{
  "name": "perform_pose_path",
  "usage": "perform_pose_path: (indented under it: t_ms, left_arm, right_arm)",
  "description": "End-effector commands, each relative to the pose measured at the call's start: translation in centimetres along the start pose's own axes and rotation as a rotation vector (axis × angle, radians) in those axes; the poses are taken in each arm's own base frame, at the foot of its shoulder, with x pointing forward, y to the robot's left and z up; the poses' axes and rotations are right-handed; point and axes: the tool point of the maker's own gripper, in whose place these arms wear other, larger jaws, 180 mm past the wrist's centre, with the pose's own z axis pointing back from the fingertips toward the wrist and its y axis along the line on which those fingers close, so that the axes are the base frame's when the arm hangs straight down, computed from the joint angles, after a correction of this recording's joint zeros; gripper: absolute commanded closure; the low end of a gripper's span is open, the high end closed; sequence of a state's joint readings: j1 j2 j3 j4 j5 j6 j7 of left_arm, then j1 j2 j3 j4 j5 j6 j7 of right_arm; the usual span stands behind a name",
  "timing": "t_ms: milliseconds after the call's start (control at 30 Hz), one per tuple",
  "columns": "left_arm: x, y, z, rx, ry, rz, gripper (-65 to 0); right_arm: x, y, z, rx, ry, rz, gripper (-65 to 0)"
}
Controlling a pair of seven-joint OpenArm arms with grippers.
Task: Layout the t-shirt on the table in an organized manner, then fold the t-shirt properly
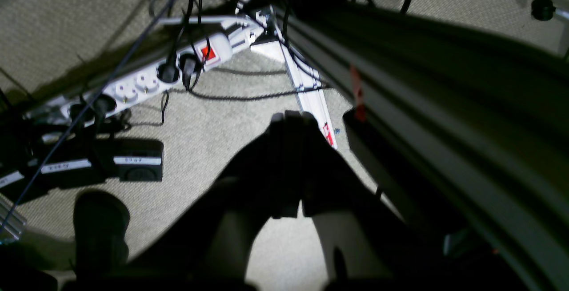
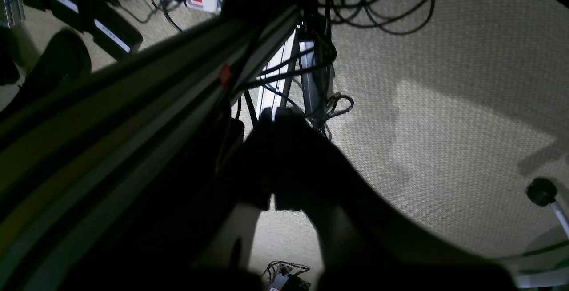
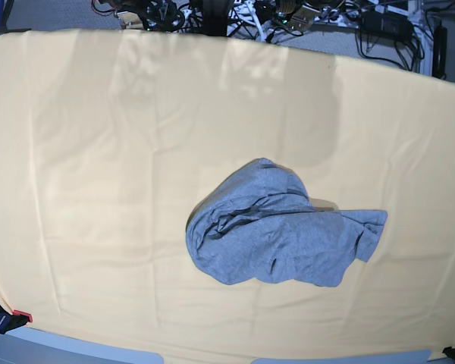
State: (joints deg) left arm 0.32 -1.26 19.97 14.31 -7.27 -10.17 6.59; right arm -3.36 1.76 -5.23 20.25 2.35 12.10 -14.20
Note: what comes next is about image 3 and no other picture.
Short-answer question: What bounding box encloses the tangle of black cables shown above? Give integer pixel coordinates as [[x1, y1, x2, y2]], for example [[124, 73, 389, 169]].
[[356, 26, 428, 73]]

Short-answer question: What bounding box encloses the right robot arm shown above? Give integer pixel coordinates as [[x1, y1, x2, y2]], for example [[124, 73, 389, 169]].
[[90, 0, 186, 33]]

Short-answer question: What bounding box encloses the blue clamp with red tip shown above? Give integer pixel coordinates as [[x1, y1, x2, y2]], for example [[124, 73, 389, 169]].
[[0, 306, 33, 334]]

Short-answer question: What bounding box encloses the yellow table cloth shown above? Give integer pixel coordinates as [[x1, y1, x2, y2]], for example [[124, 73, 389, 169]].
[[0, 30, 455, 363]]

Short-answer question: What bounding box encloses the black power adapter brick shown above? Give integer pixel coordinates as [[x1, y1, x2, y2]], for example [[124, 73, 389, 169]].
[[359, 11, 414, 42]]

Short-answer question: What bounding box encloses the grey t-shirt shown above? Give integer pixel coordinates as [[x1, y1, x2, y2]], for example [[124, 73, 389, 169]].
[[186, 158, 388, 287]]

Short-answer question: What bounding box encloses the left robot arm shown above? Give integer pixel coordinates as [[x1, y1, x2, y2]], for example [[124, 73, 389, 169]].
[[272, 0, 359, 33]]

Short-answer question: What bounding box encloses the black upright box right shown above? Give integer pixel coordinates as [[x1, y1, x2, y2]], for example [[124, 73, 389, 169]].
[[431, 26, 447, 79]]

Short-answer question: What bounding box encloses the black central post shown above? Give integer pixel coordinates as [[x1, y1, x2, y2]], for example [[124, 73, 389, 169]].
[[202, 0, 232, 37]]

